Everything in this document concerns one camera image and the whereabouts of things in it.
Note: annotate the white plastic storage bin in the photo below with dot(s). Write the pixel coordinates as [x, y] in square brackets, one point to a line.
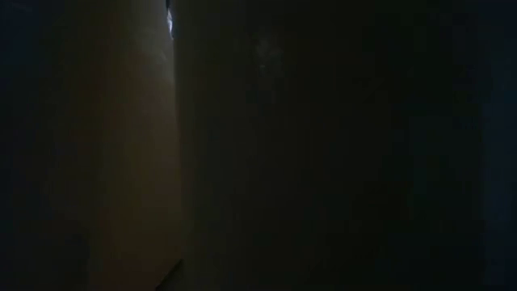
[323, 161]
[133, 141]

